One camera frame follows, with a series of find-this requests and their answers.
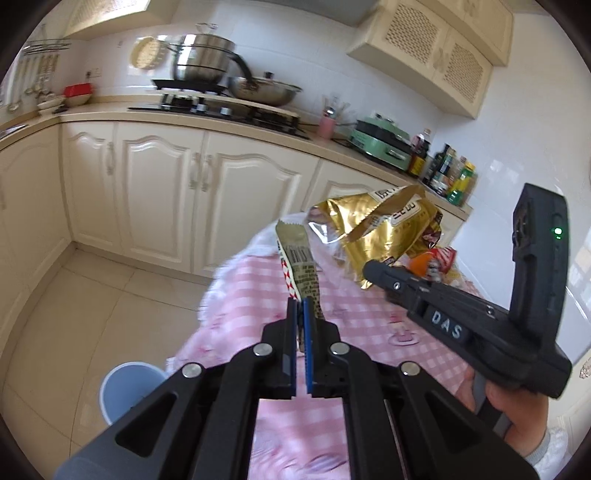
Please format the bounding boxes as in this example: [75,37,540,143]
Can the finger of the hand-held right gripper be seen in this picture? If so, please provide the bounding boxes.
[362,259,432,311]

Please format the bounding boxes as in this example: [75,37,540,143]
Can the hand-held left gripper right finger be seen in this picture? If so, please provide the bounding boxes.
[302,298,541,480]

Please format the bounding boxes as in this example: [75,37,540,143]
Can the green electric cooker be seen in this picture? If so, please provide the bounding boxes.
[347,114,413,172]

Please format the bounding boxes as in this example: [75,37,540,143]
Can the stack of white bowls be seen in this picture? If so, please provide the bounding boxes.
[37,95,68,114]

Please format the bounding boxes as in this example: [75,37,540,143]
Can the wide cream lattice cabinet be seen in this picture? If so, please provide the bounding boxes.
[347,0,514,120]

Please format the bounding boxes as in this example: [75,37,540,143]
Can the gold snack bag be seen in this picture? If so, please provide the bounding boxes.
[307,186,444,289]

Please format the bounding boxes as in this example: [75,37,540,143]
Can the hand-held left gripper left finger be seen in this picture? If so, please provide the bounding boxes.
[55,298,298,480]

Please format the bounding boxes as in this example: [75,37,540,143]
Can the small beige snack wrapper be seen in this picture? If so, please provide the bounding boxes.
[276,219,326,352]

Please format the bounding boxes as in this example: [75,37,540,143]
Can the person's right forearm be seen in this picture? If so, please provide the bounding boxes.
[524,427,573,480]

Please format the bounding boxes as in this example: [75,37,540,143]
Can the crushed red soda can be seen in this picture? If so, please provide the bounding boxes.
[427,246,458,280]

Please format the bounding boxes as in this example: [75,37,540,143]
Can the steel wok with lid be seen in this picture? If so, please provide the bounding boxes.
[222,51,303,107]

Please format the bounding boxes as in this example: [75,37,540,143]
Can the pink checked tablecloth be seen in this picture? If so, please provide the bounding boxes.
[168,249,472,480]

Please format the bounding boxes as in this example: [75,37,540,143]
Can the white lace cloth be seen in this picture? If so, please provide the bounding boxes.
[198,210,352,319]

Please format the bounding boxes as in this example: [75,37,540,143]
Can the black cooker plate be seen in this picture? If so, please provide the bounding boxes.
[151,78,229,92]

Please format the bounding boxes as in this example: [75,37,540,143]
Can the green yellow bottle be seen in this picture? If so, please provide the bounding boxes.
[447,161,476,206]

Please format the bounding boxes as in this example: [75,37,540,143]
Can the orange peel piece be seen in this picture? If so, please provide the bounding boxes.
[409,253,437,278]

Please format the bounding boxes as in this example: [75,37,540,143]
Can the metal utensil rack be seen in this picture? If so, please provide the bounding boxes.
[21,39,72,54]

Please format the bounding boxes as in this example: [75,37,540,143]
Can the steel steamer pot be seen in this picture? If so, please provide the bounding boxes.
[161,24,238,83]

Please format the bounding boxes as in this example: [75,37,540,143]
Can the red bowl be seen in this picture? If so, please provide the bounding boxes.
[64,83,93,106]

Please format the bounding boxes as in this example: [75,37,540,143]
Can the person's right hand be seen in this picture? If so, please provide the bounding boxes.
[462,367,550,444]

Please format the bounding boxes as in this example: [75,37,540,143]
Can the blue plastic bucket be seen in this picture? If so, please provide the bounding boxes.
[99,362,169,425]

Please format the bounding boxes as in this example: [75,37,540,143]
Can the cream round steamer rack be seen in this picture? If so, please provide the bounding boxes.
[130,36,163,70]

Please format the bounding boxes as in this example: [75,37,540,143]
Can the dark glass bottle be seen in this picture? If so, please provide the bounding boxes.
[442,153,463,197]
[431,144,452,190]

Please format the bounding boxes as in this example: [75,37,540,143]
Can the black gas stove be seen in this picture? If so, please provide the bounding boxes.
[128,95,311,140]

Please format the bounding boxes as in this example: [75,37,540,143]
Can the small cream lattice cabinet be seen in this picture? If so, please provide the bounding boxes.
[62,0,151,40]

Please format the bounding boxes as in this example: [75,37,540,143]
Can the hanging kitchen utensils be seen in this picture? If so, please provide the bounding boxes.
[7,51,61,112]

